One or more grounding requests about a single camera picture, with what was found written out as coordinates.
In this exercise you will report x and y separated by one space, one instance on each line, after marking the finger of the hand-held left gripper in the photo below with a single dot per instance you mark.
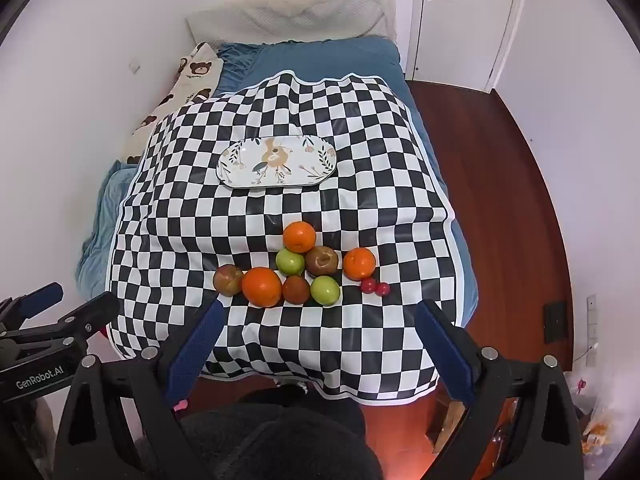
44 296
95 311

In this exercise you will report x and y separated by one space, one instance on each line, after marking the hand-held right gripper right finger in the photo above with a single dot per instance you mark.
446 355

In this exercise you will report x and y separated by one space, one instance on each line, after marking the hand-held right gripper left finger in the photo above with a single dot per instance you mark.
196 347

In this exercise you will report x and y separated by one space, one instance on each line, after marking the red streaked apple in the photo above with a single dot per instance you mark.
227 280

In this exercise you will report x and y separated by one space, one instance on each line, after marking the large orange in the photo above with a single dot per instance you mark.
262 287

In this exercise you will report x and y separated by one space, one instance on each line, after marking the small red cherry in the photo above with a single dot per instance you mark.
368 285
382 288

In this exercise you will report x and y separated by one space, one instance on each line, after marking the orange tomato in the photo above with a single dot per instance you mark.
296 290

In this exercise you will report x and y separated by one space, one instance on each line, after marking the green apple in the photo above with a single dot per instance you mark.
325 290
290 261

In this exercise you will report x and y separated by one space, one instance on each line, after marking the brown bruised apple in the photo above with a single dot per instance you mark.
321 260

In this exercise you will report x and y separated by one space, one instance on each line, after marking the oval floral plate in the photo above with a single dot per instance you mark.
300 160

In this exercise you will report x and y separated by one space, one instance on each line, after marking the person's dark clothed legs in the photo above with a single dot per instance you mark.
280 440

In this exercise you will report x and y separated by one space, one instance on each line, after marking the clear plastic bag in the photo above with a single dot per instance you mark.
597 410

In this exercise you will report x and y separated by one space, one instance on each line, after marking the black white checkered cloth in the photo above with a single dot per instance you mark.
200 185

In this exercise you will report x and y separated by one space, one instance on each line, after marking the teddy bear pillow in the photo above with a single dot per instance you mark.
195 67

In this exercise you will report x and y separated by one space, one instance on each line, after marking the blue bed sheet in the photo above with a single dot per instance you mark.
325 60

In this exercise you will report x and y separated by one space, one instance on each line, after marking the white door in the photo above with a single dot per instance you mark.
465 25

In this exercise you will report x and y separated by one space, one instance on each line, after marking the black wall panel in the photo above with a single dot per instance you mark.
554 321

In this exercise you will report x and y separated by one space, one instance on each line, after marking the white wall sockets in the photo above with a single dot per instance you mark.
591 320

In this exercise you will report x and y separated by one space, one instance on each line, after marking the white wall switch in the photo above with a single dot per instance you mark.
134 67

